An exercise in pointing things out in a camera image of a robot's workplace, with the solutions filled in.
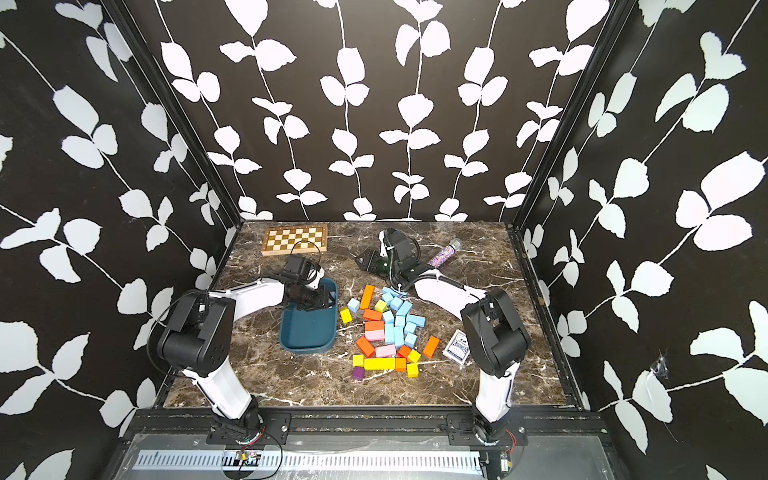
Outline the dark teal plastic tray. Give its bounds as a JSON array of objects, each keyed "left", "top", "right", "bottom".
[{"left": 279, "top": 278, "right": 339, "bottom": 355}]

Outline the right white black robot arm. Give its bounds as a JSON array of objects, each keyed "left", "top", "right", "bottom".
[{"left": 355, "top": 228, "right": 531, "bottom": 425}]

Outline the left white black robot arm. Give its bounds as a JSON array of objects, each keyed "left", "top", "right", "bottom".
[{"left": 156, "top": 254, "right": 339, "bottom": 430}]

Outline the wooden chess board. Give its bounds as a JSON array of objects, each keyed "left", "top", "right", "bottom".
[{"left": 261, "top": 224, "right": 328, "bottom": 256}]

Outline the long orange block upper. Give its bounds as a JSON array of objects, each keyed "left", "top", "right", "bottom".
[{"left": 360, "top": 285, "right": 375, "bottom": 310}]

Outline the purple glitter microphone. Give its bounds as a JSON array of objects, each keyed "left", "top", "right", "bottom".
[{"left": 428, "top": 238, "right": 462, "bottom": 269}]

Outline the small yellow block left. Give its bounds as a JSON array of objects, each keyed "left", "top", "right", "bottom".
[{"left": 339, "top": 308, "right": 353, "bottom": 324}]

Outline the orange block right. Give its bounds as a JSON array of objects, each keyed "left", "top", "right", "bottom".
[{"left": 422, "top": 336, "right": 440, "bottom": 358}]

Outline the orange red block lower left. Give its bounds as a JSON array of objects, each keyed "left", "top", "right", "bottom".
[{"left": 355, "top": 337, "right": 376, "bottom": 358}]

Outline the blue playing card deck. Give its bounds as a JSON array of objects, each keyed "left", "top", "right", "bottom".
[{"left": 443, "top": 330, "right": 471, "bottom": 368}]

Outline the long yellow block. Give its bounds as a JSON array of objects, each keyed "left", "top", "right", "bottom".
[{"left": 363, "top": 357, "right": 397, "bottom": 371}]

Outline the black front rail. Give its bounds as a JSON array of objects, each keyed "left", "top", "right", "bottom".
[{"left": 137, "top": 406, "right": 607, "bottom": 448}]

